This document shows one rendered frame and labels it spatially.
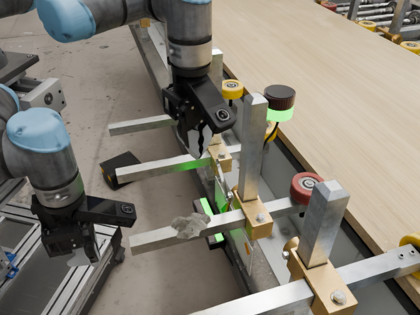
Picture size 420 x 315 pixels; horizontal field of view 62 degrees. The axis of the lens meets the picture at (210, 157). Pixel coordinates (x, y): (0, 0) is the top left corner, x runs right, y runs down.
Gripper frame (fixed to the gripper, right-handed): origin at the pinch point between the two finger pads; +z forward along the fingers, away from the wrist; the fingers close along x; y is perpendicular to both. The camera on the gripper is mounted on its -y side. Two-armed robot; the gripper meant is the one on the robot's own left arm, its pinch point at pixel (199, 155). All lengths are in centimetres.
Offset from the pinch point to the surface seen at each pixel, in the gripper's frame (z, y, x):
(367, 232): 9.1, -30.6, -18.3
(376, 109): 9, -6, -62
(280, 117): -10.1, -10.3, -11.5
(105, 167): 87, 112, -14
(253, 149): -2.8, -7.8, -7.7
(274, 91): -14.1, -7.4, -12.3
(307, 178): 8.7, -13.2, -21.0
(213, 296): 99, 17, -18
